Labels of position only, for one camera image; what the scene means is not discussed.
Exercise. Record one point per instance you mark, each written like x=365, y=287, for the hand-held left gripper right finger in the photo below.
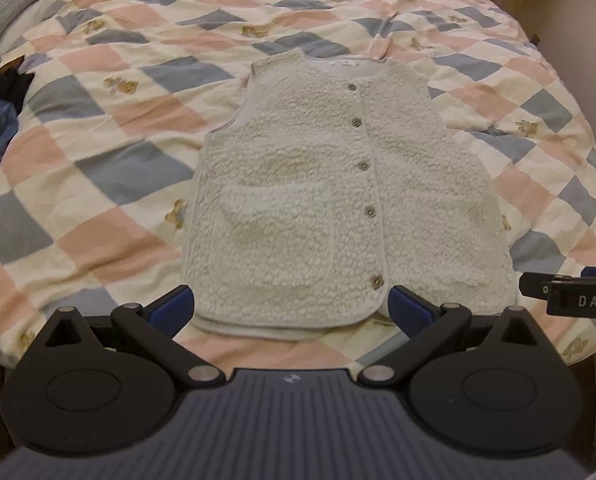
x=410, y=307

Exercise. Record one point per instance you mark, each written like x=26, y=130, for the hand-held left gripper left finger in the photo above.
x=170, y=307

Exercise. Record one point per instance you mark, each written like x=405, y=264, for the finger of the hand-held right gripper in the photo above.
x=568, y=295

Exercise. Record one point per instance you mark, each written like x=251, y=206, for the cream fleece vest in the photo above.
x=288, y=170

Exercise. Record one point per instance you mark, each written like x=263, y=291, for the checkered patchwork quilt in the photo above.
x=128, y=110

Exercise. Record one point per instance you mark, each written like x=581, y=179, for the dark cloth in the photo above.
x=10, y=87

